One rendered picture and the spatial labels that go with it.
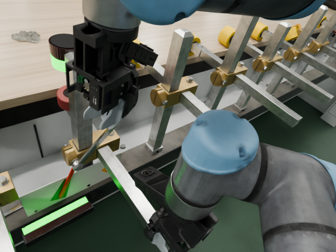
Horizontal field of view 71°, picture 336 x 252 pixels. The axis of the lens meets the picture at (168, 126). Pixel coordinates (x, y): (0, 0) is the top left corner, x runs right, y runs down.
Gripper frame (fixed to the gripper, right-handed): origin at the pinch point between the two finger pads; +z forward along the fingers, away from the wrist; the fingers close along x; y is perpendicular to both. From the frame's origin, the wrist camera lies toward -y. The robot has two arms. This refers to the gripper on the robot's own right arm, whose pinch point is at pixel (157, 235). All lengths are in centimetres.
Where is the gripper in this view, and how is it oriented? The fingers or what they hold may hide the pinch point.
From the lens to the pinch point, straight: 55.8
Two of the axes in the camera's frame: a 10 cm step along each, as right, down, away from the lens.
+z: -2.1, 7.0, 6.9
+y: 6.1, 6.4, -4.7
